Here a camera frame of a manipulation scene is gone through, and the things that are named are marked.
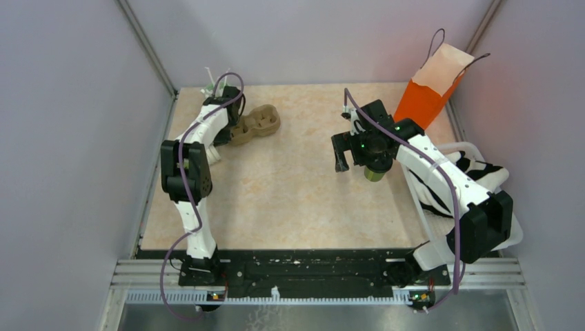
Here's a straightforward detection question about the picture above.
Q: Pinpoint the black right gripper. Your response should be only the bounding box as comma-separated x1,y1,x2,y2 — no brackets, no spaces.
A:
331,128,384,172

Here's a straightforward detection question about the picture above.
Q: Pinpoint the green paper coffee cup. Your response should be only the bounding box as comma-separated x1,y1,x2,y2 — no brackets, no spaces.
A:
364,167,386,183

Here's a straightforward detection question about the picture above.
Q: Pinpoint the black plastic cup lid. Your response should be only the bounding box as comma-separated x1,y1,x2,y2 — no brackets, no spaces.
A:
364,136,393,172

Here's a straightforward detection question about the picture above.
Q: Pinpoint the stack of green paper cups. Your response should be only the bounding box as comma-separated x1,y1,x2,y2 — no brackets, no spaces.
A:
206,145,221,166

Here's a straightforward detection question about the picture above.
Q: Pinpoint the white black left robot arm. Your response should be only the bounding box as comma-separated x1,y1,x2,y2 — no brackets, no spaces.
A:
160,86,244,285

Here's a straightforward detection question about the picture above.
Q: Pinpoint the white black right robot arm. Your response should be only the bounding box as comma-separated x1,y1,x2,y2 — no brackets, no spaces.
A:
331,100,523,284

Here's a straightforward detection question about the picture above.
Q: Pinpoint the brown cardboard cup carrier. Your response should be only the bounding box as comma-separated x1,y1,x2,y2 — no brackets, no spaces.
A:
228,104,281,146

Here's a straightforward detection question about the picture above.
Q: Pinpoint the orange paper bag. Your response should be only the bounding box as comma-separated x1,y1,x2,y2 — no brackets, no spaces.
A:
393,28,490,129

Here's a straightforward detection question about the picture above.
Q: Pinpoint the white plastic basket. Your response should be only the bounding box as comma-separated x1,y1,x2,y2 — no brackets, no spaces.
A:
398,143,524,269

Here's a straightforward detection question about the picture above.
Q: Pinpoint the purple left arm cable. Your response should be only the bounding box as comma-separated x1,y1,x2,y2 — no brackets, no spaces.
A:
159,72,246,322

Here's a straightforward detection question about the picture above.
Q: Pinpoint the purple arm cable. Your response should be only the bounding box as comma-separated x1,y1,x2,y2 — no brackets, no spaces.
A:
344,88,467,314
159,72,246,322

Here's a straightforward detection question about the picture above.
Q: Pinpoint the aluminium frame rail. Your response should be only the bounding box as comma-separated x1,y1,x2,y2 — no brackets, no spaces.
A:
114,0,178,99

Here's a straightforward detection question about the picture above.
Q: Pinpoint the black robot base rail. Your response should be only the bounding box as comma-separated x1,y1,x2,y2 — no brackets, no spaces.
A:
137,248,451,300

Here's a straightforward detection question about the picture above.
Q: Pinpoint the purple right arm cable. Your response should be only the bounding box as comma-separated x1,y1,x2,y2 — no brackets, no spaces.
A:
344,88,467,314

